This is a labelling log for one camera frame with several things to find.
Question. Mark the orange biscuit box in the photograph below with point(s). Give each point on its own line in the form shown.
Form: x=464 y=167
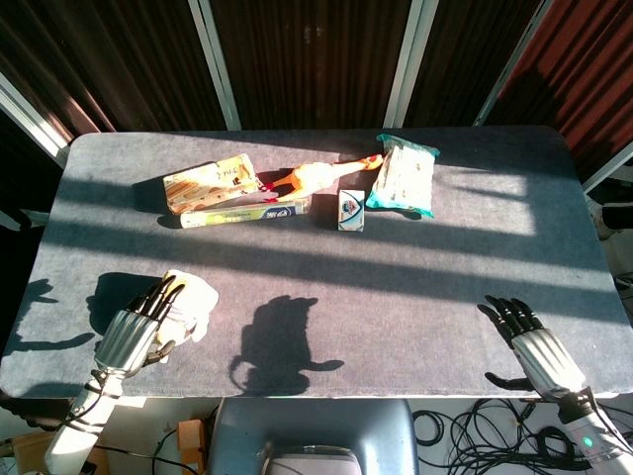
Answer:
x=207 y=185

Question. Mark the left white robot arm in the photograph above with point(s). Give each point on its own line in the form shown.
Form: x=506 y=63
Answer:
x=81 y=425

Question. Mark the brown cardboard box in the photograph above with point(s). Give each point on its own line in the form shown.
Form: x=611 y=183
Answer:
x=25 y=452

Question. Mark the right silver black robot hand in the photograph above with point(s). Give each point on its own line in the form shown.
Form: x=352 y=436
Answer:
x=549 y=363

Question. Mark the green toothpaste box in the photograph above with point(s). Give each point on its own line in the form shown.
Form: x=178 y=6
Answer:
x=237 y=214

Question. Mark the reddish brown curtain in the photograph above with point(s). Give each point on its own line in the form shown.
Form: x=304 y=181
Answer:
x=588 y=64

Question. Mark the small white blue box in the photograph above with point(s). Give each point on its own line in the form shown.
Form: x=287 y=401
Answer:
x=351 y=210

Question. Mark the white window frame post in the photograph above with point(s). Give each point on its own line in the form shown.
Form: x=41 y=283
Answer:
x=29 y=121
x=410 y=64
x=215 y=64
x=514 y=59

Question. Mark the teal edged snack bag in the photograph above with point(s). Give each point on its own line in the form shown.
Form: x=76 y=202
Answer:
x=403 y=178

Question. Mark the small orange box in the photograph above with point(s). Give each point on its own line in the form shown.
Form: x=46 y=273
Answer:
x=192 y=443

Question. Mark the dark brown pleated curtain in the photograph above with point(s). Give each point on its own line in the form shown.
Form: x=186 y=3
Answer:
x=311 y=59

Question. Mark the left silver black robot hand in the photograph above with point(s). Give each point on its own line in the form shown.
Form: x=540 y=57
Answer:
x=123 y=339

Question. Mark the yellow plush toy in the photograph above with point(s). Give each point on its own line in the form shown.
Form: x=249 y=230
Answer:
x=198 y=299

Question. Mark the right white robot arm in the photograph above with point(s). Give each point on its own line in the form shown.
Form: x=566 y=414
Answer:
x=593 y=440

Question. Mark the grey blue table cloth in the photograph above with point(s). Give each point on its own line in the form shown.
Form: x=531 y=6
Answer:
x=420 y=321

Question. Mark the yellow rubber chicken toy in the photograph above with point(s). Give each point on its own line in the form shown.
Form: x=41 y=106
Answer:
x=311 y=177

